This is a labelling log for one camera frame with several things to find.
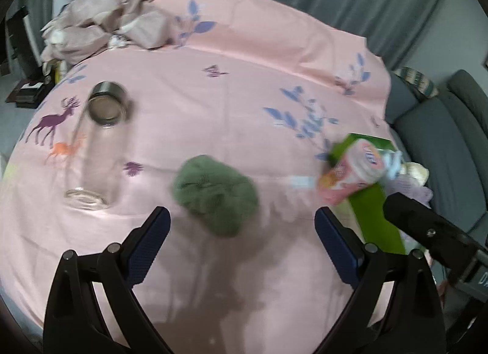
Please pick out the clear glass jar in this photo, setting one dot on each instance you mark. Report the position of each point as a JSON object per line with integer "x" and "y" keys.
{"x": 95, "y": 163}

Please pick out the grey sofa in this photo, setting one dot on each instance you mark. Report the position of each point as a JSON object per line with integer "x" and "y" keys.
{"x": 438, "y": 140}

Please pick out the black furniture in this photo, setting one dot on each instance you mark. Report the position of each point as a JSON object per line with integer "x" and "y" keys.
{"x": 21, "y": 45}

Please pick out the lavender knit cloth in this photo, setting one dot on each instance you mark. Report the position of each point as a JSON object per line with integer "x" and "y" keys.
{"x": 413, "y": 193}

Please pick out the crumpled beige cloth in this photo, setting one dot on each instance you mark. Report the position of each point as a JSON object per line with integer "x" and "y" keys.
{"x": 95, "y": 18}

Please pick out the olive green knit cloth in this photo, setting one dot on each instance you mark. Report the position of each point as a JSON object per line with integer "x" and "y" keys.
{"x": 215, "y": 194}

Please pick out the green cardboard box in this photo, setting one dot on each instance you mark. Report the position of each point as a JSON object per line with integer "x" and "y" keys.
{"x": 369, "y": 216}

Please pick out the patterned pillow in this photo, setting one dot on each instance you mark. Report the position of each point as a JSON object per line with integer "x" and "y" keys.
{"x": 417, "y": 81}

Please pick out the dark low stand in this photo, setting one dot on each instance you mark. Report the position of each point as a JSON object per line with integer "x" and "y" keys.
{"x": 26, "y": 93}

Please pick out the pink printed bedsheet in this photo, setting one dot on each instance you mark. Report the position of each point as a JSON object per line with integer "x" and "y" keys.
{"x": 228, "y": 110}

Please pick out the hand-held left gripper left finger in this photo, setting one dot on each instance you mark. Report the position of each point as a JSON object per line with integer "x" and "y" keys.
{"x": 146, "y": 247}

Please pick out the crumpled white tissue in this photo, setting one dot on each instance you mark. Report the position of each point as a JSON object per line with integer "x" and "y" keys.
{"x": 117, "y": 41}

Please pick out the light blue plush toy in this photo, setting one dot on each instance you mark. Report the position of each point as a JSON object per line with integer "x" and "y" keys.
{"x": 392, "y": 165}

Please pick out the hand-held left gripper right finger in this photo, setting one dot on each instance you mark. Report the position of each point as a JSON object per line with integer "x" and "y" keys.
{"x": 339, "y": 251}

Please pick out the yellow towel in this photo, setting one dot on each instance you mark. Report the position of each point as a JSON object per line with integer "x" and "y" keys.
{"x": 415, "y": 173}

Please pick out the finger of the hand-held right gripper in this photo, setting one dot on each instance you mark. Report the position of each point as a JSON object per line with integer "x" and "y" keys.
{"x": 423, "y": 224}

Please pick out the pink plastic cup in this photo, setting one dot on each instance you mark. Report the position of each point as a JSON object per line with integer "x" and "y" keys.
{"x": 343, "y": 182}

